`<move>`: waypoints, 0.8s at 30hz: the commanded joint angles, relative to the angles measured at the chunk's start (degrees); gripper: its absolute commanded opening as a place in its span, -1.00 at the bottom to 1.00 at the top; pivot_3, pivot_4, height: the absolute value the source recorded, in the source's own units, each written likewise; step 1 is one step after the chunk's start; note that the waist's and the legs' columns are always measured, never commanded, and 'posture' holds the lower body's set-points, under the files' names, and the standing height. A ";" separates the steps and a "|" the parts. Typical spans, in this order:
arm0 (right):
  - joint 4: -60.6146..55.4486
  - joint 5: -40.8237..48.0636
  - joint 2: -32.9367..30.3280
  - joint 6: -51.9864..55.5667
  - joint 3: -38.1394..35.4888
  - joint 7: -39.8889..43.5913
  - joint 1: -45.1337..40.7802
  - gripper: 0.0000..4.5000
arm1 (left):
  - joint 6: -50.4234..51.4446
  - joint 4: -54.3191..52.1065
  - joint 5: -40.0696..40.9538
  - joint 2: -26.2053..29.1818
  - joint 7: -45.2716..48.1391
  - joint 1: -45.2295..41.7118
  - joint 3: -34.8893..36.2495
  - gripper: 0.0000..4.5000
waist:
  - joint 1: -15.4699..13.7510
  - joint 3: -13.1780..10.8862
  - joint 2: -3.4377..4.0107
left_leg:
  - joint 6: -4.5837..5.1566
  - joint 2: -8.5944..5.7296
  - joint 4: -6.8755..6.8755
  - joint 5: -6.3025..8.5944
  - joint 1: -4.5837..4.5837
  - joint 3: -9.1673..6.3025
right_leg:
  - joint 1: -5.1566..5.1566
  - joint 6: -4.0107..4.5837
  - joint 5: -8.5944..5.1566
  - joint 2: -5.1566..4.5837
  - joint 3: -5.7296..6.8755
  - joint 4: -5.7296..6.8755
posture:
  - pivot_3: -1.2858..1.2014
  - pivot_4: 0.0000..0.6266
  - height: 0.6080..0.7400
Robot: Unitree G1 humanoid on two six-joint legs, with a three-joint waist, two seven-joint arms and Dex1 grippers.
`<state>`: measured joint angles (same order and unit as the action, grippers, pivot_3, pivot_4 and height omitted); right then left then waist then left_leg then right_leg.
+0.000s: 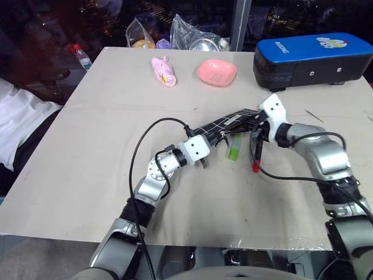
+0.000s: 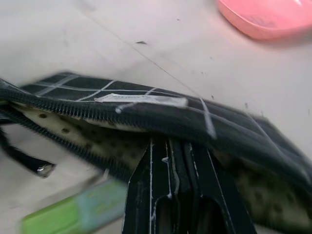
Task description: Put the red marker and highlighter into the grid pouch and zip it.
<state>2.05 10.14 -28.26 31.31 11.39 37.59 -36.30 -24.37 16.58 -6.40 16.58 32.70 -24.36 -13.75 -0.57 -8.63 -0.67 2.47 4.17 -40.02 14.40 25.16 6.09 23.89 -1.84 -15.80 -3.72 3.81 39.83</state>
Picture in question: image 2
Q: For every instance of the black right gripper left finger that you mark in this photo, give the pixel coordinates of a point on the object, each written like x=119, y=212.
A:
x=141, y=195

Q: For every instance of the pink plastic tray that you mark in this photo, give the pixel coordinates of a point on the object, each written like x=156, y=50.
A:
x=265, y=17

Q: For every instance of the black grid pencil pouch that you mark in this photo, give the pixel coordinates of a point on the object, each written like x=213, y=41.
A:
x=170, y=124

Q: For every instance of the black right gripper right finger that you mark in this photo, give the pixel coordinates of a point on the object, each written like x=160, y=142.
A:
x=214, y=195

